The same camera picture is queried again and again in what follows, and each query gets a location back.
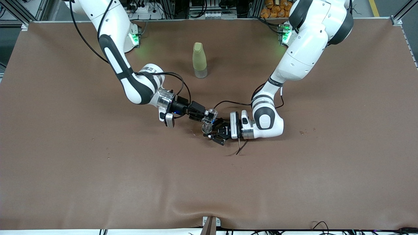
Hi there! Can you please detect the brown table cloth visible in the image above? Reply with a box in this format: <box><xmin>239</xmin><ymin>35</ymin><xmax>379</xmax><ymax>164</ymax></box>
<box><xmin>0</xmin><ymin>18</ymin><xmax>418</xmax><ymax>231</ymax></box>

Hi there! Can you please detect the yellow-green bottle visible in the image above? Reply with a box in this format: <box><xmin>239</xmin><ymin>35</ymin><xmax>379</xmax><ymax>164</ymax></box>
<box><xmin>192</xmin><ymin>42</ymin><xmax>208</xmax><ymax>79</ymax></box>

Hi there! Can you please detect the long white socket strip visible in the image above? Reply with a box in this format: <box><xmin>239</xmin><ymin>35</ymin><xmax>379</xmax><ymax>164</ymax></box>
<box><xmin>189</xmin><ymin>11</ymin><xmax>237</xmax><ymax>19</ymax></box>

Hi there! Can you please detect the white power strip with plugs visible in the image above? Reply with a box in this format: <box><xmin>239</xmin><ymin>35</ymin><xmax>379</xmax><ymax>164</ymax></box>
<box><xmin>127</xmin><ymin>3</ymin><xmax>164</xmax><ymax>20</ymax></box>

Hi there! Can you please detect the orange snack packets pile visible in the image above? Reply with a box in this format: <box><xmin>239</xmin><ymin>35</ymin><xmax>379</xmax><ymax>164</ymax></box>
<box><xmin>260</xmin><ymin>0</ymin><xmax>294</xmax><ymax>19</ymax></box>

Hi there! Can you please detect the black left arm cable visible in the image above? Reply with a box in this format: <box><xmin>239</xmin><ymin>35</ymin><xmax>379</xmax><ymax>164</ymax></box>
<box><xmin>214</xmin><ymin>83</ymin><xmax>284</xmax><ymax>155</ymax></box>

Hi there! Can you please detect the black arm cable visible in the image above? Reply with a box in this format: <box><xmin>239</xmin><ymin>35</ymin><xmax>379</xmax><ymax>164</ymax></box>
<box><xmin>67</xmin><ymin>0</ymin><xmax>191</xmax><ymax>118</ymax></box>
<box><xmin>214</xmin><ymin>83</ymin><xmax>284</xmax><ymax>155</ymax></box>

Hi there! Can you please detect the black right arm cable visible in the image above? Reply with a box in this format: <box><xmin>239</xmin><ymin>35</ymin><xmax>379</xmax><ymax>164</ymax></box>
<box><xmin>67</xmin><ymin>0</ymin><xmax>191</xmax><ymax>118</ymax></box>

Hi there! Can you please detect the white table edge bracket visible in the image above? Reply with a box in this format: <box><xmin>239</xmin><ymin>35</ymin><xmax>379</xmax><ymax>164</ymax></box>
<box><xmin>202</xmin><ymin>216</ymin><xmax>221</xmax><ymax>227</ymax></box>

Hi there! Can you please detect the brown vertical post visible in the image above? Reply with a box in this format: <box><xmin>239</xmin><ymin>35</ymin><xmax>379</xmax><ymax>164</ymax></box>
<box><xmin>200</xmin><ymin>217</ymin><xmax>217</xmax><ymax>235</ymax></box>

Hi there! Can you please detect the black base power cable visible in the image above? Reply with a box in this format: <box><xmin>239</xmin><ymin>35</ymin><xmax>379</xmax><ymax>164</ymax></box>
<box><xmin>256</xmin><ymin>16</ymin><xmax>284</xmax><ymax>35</ymax></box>

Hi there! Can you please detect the thin black cable loop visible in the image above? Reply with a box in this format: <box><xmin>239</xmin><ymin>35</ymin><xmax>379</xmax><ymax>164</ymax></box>
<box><xmin>310</xmin><ymin>221</ymin><xmax>330</xmax><ymax>235</ymax></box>

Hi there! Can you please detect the aluminium frame strut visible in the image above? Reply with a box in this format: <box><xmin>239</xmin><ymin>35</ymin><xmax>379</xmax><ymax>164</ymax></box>
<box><xmin>392</xmin><ymin>0</ymin><xmax>418</xmax><ymax>23</ymax></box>
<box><xmin>0</xmin><ymin>0</ymin><xmax>49</xmax><ymax>26</ymax></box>

